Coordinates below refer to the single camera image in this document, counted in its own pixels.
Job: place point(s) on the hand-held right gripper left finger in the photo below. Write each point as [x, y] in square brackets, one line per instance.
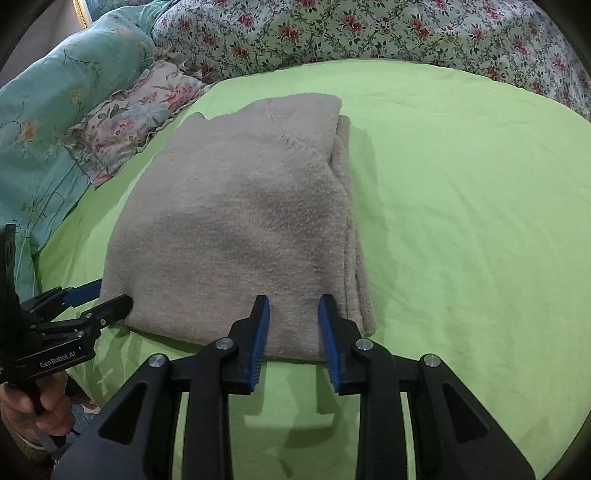
[261, 341]

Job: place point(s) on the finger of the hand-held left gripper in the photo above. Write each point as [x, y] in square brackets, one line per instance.
[108, 310]
[83, 291]

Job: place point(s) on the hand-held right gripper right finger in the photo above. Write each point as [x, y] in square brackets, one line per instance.
[328, 341]

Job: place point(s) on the beige knitted sweater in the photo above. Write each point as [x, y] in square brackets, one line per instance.
[221, 221]

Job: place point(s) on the person's left hand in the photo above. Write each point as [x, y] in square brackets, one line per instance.
[51, 406]

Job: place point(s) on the light green bed sheet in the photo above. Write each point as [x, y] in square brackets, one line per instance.
[461, 230]

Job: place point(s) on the teal floral quilt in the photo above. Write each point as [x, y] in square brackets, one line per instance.
[46, 115]

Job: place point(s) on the ruffled floral pillow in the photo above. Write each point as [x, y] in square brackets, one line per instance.
[134, 115]

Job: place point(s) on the white floral quilt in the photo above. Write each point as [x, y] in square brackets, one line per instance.
[369, 32]

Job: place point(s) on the gold picture frame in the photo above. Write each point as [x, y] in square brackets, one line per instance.
[82, 14]

